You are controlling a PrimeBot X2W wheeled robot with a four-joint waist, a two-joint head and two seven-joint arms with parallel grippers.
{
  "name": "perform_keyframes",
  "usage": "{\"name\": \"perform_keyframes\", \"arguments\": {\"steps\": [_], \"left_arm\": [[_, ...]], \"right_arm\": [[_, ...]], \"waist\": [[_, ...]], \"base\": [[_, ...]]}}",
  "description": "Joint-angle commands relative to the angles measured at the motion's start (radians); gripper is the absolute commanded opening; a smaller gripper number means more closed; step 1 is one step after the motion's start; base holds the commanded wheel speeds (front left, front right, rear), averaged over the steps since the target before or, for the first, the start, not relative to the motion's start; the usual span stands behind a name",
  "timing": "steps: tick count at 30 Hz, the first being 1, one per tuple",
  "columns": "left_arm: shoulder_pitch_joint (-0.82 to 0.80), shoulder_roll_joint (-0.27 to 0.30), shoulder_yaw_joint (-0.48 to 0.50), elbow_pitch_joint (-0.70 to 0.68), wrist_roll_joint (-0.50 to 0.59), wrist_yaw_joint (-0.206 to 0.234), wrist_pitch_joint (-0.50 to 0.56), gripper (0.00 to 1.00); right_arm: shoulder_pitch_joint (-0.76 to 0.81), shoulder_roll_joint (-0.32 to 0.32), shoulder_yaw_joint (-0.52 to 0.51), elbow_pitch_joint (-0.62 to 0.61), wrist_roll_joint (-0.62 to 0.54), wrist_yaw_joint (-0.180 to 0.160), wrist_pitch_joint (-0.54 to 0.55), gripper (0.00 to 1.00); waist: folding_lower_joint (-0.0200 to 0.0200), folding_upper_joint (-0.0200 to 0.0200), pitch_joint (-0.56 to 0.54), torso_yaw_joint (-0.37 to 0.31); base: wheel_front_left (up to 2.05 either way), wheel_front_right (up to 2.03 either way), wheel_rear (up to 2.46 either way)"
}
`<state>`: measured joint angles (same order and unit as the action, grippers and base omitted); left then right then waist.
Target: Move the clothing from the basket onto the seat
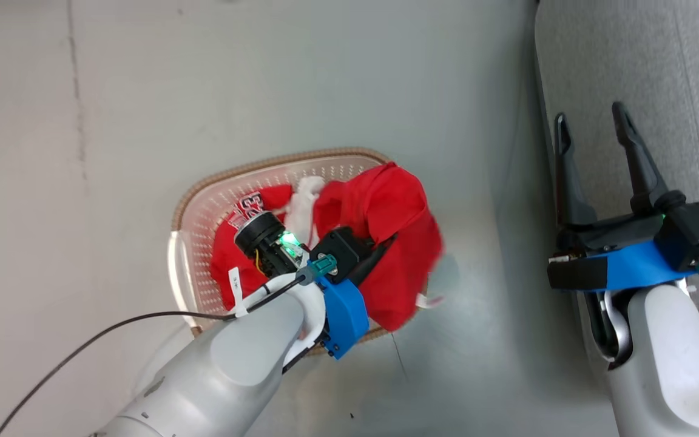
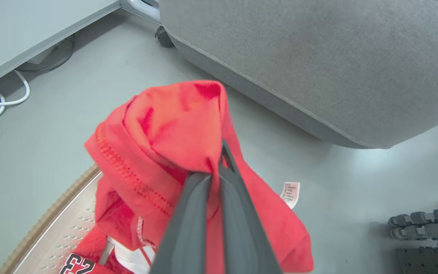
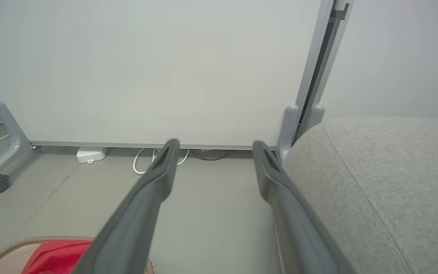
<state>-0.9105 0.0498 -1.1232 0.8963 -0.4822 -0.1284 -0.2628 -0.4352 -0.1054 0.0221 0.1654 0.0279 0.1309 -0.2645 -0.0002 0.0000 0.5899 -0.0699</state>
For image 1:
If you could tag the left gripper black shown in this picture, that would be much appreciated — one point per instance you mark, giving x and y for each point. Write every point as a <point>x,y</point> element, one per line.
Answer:
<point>343,249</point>

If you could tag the red and white garment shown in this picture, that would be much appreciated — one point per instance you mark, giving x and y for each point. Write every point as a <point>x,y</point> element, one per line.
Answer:
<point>386,206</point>

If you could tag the red jersey with number print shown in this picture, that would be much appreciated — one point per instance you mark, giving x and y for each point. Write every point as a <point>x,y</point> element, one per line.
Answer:
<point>228,255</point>

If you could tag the right white grey robot arm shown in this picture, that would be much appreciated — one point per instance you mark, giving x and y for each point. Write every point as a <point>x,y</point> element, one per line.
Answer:
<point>683,364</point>

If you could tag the white perforated laundry basket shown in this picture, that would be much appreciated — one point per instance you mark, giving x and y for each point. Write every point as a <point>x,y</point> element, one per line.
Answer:
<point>216,197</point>

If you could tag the grey fabric sofa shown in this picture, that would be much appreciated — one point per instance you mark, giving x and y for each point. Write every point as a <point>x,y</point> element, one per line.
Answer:
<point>659,73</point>

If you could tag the left wrist blue camera mount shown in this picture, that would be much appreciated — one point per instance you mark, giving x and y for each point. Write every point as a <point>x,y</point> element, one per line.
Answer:
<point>344,312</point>

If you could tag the wrist blue camera mount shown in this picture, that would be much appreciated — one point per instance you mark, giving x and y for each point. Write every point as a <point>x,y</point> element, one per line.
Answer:
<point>641,267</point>
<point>344,312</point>

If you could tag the right wrist blue camera mount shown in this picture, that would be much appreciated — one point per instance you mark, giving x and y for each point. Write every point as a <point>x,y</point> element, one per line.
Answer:
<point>641,267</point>

